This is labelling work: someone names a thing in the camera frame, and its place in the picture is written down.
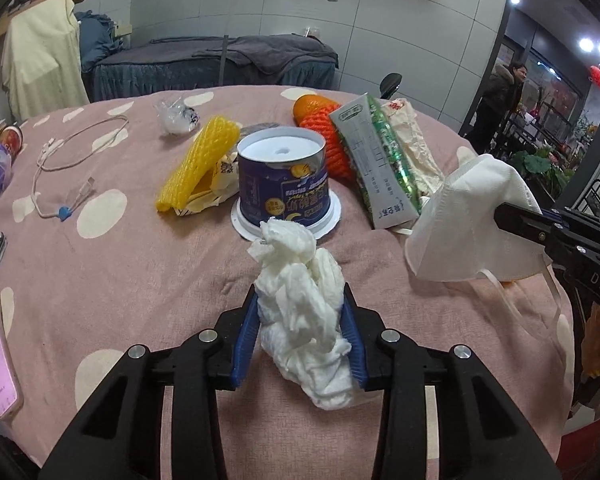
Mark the orange foam fruit net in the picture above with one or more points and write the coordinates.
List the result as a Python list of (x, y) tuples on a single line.
[(337, 161)]

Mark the black office chair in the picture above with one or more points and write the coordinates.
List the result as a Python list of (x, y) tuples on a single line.
[(390, 85)]

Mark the orange tangerine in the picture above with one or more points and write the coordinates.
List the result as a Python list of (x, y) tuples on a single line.
[(309, 104)]

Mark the clear plastic wrapper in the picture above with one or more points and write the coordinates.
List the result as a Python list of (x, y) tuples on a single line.
[(177, 118)]

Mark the white tissue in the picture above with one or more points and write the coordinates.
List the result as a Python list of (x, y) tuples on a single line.
[(300, 296)]

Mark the yellow foam fruit net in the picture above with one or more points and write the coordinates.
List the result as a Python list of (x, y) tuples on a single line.
[(209, 146)]

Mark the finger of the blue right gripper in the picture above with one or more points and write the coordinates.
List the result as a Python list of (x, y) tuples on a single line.
[(525, 223)]

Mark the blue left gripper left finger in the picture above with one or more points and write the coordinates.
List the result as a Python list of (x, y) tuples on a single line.
[(245, 338)]

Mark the blue bedding pile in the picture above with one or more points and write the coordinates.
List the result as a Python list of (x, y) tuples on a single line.
[(97, 39)]

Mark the potted green plant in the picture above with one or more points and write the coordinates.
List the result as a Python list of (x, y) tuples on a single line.
[(542, 167)]

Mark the red instant cup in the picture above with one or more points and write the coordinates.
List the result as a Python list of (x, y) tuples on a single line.
[(11, 138)]

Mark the paper food bag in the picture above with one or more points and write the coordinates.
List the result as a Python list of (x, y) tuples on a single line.
[(403, 119)]

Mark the person in dark coat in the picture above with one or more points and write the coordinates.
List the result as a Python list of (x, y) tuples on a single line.
[(500, 98)]

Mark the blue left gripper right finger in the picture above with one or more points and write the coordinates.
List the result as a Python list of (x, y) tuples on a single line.
[(351, 333)]

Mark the green white milk carton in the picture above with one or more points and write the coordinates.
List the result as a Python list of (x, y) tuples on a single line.
[(383, 173)]

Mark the pink polka dot bedspread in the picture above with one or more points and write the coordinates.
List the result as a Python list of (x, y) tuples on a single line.
[(91, 268)]

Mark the white face mask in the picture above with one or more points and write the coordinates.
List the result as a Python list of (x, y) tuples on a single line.
[(456, 238)]

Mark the blue yogurt cup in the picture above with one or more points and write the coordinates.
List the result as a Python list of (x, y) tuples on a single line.
[(282, 174)]

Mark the cream jacket on chair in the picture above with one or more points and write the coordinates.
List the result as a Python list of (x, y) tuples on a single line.
[(41, 60)]

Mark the printed wrapper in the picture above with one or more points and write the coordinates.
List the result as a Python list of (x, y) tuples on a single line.
[(216, 187)]

